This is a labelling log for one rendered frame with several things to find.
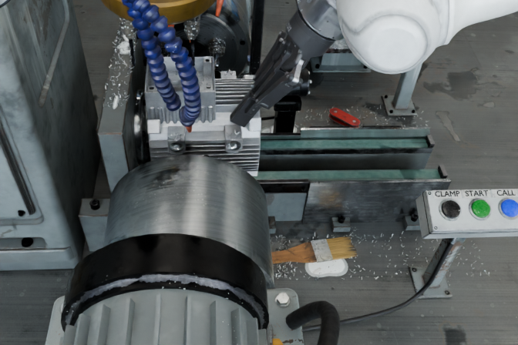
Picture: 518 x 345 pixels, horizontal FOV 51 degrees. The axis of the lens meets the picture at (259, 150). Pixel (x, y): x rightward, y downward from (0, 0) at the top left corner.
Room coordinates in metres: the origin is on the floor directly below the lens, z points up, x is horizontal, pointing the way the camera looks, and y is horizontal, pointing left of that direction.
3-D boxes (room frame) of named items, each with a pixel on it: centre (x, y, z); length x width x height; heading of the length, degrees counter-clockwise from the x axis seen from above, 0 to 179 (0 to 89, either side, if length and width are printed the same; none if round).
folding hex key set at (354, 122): (1.03, -0.21, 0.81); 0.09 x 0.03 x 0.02; 56
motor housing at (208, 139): (0.75, 0.11, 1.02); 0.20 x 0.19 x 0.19; 99
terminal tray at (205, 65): (0.74, 0.15, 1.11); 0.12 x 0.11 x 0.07; 99
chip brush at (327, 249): (0.62, -0.12, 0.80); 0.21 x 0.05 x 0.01; 105
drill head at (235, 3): (1.08, 0.17, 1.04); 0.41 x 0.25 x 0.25; 7
